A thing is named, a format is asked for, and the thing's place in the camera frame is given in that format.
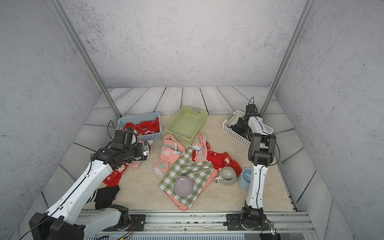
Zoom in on light blue mug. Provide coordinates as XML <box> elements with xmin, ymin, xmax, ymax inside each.
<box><xmin>238</xmin><ymin>168</ymin><xmax>252</xmax><ymax>191</ymax></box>

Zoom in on metal frame post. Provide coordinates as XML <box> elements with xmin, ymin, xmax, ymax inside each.
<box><xmin>49</xmin><ymin>0</ymin><xmax>122</xmax><ymax>118</ymax></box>
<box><xmin>261</xmin><ymin>0</ymin><xmax>316</xmax><ymax>116</ymax></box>

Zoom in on metal tongs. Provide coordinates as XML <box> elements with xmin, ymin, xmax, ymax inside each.
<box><xmin>181</xmin><ymin>165</ymin><xmax>210</xmax><ymax>176</ymax></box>

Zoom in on red fluffy sock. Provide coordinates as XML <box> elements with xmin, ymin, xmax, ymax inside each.
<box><xmin>124</xmin><ymin>117</ymin><xmax>160</xmax><ymax>136</ymax></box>

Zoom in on red sock centre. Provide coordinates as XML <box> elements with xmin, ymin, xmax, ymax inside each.
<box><xmin>206</xmin><ymin>142</ymin><xmax>242</xmax><ymax>177</ymax></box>

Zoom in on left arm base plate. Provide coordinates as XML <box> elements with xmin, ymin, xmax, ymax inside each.
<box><xmin>104</xmin><ymin>214</ymin><xmax>146</xmax><ymax>232</ymax></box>

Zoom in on green checkered cloth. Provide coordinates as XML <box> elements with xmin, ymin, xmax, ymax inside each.
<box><xmin>158</xmin><ymin>148</ymin><xmax>218</xmax><ymax>211</ymax></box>

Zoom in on blue plastic basket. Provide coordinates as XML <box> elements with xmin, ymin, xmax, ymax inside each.
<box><xmin>116</xmin><ymin>112</ymin><xmax>162</xmax><ymax>141</ymax></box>

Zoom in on striped ceramic mug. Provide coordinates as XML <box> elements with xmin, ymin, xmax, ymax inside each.
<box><xmin>215</xmin><ymin>167</ymin><xmax>237</xmax><ymax>187</ymax></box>

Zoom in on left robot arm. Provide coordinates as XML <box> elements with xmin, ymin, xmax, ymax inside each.
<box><xmin>29</xmin><ymin>128</ymin><xmax>151</xmax><ymax>240</ymax></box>

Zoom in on black sock at edge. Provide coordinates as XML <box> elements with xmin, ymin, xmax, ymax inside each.
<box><xmin>87</xmin><ymin>186</ymin><xmax>120</xmax><ymax>210</ymax></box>

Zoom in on green plastic basket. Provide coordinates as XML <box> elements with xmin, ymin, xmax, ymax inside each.
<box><xmin>166</xmin><ymin>105</ymin><xmax>209</xmax><ymax>145</ymax></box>

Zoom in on pink sock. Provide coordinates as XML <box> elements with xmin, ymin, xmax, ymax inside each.
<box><xmin>191</xmin><ymin>133</ymin><xmax>208</xmax><ymax>162</ymax></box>
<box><xmin>154</xmin><ymin>134</ymin><xmax>186</xmax><ymax>175</ymax></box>
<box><xmin>129</xmin><ymin>161</ymin><xmax>141</xmax><ymax>169</ymax></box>

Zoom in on white plastic basket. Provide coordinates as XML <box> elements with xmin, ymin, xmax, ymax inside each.
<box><xmin>222</xmin><ymin>110</ymin><xmax>274</xmax><ymax>148</ymax></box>

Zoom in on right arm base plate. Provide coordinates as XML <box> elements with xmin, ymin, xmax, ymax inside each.
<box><xmin>223</xmin><ymin>214</ymin><xmax>270</xmax><ymax>232</ymax></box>

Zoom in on front aluminium rail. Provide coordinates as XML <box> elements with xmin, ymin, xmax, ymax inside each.
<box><xmin>73</xmin><ymin>211</ymin><xmax>319</xmax><ymax>240</ymax></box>

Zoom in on right metal frame post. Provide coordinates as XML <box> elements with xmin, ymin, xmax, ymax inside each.
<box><xmin>261</xmin><ymin>0</ymin><xmax>316</xmax><ymax>116</ymax></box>

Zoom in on left metal frame post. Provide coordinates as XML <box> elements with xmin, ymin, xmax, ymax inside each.
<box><xmin>49</xmin><ymin>0</ymin><xmax>122</xmax><ymax>118</ymax></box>

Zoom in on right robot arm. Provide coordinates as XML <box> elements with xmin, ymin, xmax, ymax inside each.
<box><xmin>234</xmin><ymin>103</ymin><xmax>277</xmax><ymax>230</ymax></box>

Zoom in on pink tray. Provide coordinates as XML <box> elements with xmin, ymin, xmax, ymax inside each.
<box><xmin>165</xmin><ymin>169</ymin><xmax>219</xmax><ymax>211</ymax></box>

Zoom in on red snowman sock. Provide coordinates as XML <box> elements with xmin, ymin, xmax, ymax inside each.
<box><xmin>103</xmin><ymin>164</ymin><xmax>128</xmax><ymax>187</ymax></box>

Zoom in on grey upturned bowl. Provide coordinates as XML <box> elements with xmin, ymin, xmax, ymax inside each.
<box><xmin>174</xmin><ymin>176</ymin><xmax>194</xmax><ymax>198</ymax></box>

